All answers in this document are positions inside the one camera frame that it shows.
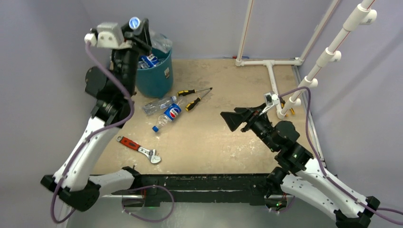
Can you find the teal plastic bin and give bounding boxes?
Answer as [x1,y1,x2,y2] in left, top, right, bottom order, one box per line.
[136,48,173,98]

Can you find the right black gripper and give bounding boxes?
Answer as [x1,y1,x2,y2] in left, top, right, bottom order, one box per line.
[220,103,277,151]

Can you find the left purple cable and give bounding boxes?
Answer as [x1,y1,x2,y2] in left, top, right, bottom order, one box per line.
[50,42,175,224]

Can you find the Pepsi bottle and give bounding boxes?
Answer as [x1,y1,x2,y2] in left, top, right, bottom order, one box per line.
[138,54,161,69]
[152,103,182,133]

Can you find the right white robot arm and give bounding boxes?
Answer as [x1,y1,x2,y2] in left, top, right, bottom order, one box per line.
[220,104,380,228]

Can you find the yellow black pliers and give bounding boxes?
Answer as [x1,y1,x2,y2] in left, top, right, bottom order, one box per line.
[177,87,213,111]

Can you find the yellow tool by pipe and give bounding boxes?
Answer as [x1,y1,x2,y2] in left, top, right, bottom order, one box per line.
[278,95,296,116]

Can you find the crushed clear bottle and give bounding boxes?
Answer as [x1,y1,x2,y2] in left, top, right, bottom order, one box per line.
[129,16,173,54]

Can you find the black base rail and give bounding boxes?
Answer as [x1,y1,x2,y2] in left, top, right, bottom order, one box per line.
[119,173,288,210]

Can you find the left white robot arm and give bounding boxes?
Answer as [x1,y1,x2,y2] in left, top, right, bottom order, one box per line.
[41,18,152,212]

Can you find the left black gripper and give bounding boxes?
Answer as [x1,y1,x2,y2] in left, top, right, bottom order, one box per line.
[116,19,154,94]

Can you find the clear bottle by bin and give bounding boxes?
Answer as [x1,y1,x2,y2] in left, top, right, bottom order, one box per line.
[142,95,177,115]

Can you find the white PVC pipe frame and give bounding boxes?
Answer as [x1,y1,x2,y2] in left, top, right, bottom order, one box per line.
[234,0,378,120]

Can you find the silver adjustable wrench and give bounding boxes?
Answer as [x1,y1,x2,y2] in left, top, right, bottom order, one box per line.
[116,136,162,164]

